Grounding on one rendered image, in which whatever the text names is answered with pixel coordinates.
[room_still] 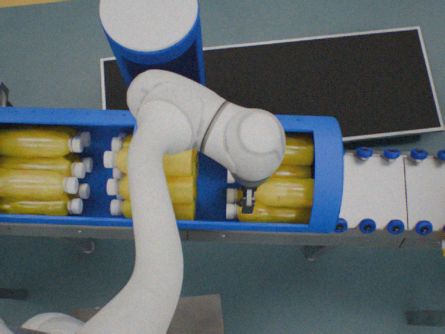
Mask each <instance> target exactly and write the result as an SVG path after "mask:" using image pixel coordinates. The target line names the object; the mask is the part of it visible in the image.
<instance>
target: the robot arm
mask: <svg viewBox="0 0 445 334"><path fill-rule="evenodd" d="M127 104H128V107H129V109H130V111H131V112H132V114H133V117H134V118H135V119H136V122H137V127H138V129H137V131H136V133H135V134H134V136H133V138H132V140H131V144H130V146H129V151H128V158H127V170H128V178H129V192H130V199H131V212H132V218H133V231H134V238H135V247H136V260H135V266H134V270H133V274H132V276H131V278H130V280H129V282H128V283H127V285H126V286H125V287H124V289H123V290H122V291H121V292H120V293H119V294H118V295H117V296H116V297H114V298H113V299H112V300H111V301H110V302H109V303H108V305H106V306H104V307H103V308H102V309H101V310H100V311H99V312H98V313H97V314H96V315H95V316H94V317H93V318H91V319H89V321H88V322H86V323H83V322H82V321H81V320H79V319H77V318H75V317H71V316H69V315H66V314H63V313H55V312H50V313H42V314H39V315H36V316H34V317H32V318H31V319H29V320H28V321H26V322H25V323H24V324H23V325H22V327H17V326H14V325H10V324H5V322H4V321H3V319H2V318H0V334H166V332H167V329H168V327H169V324H170V322H171V319H172V316H173V313H174V311H175V310H176V307H177V304H178V301H179V296H180V292H181V285H182V280H183V268H184V267H183V255H182V248H181V240H180V236H179V230H178V227H177V224H176V221H175V215H174V212H173V208H172V203H171V199H170V194H169V190H168V185H167V181H166V177H165V175H164V172H163V163H162V158H163V154H168V155H175V154H179V153H180V152H183V151H188V150H191V149H192V148H193V149H195V150H198V151H200V152H202V153H204V154H205V155H206V156H208V157H210V158H212V159H213V160H215V161H217V162H218V163H220V164H222V165H223V166H224V167H225V168H226V169H227V170H229V171H230V173H231V175H232V177H233V178H234V180H235V181H236V182H237V183H238V184H239V185H240V186H241V191H243V198H240V201H238V206H239V207H242V209H241V212H242V214H252V213H253V208H254V207H255V205H256V201H255V198H253V195H254V191H257V187H258V186H261V185H262V184H264V183H265V182H267V181H268V180H269V179H270V177H271V176H272V174H273V173H274V172H275V171H276V170H277V169H278V166H279V165H280V164H281V162H282V160H283V158H284V153H285V148H286V136H285V133H284V128H283V126H282V123H280V122H279V120H278V119H277V118H276V117H275V116H274V115H273V114H272V113H270V112H268V111H265V110H261V109H247V108H243V107H240V106H237V105H235V104H232V103H231V102H228V101H227V100H225V99H223V98H222V97H220V96H219V95H217V94H215V93H214V92H212V91H211V90H210V89H208V88H207V87H205V86H202V85H200V84H198V83H196V82H194V81H192V80H190V79H187V78H185V77H184V76H181V75H180V74H175V73H173V72H169V71H165V70H148V71H145V72H143V73H140V74H139V75H138V76H137V77H136V78H135V79H134V80H133V81H132V82H131V84H130V86H129V89H128V92H127Z"/></svg>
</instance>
